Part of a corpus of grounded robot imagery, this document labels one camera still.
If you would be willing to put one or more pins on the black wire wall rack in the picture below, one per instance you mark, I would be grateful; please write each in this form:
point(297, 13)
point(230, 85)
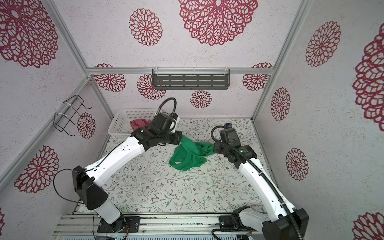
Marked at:
point(62, 119)

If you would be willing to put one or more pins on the dark grey wall shelf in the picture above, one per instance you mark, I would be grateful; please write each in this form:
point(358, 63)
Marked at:
point(191, 79)

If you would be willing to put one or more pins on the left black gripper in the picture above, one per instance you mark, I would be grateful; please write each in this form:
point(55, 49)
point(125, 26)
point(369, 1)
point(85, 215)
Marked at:
point(178, 137)

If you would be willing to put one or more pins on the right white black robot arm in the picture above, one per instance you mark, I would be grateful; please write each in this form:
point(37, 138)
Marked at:
point(281, 220)

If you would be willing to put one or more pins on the pink red tank top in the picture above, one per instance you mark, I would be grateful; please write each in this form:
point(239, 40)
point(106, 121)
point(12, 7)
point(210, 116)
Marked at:
point(138, 123)

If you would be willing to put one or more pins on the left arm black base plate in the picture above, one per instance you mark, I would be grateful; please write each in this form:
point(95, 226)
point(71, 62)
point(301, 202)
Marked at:
point(123, 224)

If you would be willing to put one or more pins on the white plastic laundry basket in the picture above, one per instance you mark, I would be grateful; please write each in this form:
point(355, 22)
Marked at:
point(121, 123)

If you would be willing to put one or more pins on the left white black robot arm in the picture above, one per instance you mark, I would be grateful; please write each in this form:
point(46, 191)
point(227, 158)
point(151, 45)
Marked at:
point(88, 182)

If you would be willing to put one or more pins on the green tank top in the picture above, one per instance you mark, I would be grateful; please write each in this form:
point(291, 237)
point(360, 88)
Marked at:
point(190, 154)

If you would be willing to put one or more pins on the aluminium front rail frame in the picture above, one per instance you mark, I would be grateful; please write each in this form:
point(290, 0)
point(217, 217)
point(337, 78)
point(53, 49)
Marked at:
point(152, 227)

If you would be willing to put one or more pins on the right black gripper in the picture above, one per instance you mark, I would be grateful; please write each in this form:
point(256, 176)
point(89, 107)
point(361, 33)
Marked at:
point(217, 148)

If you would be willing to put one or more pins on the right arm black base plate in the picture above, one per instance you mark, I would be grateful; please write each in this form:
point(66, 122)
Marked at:
point(243, 218)

